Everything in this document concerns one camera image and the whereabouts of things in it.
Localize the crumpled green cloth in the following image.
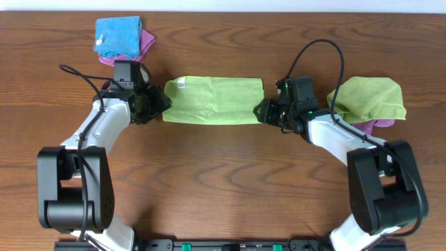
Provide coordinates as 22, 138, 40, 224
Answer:
327, 77, 406, 124

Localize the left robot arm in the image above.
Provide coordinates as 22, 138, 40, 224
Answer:
37, 86, 171, 250

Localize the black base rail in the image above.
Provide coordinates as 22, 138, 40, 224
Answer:
53, 239, 407, 251

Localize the folded purple cloth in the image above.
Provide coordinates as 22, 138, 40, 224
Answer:
98, 29, 156, 66

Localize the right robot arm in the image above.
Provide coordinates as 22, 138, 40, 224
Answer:
253, 77, 429, 250

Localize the green cloth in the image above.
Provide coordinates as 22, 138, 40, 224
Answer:
162, 76, 264, 126
327, 77, 406, 124

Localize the crumpled purple cloth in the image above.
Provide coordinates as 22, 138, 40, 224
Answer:
356, 119, 395, 135

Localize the folded blue cloth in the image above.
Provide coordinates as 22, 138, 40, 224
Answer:
93, 16, 142, 58

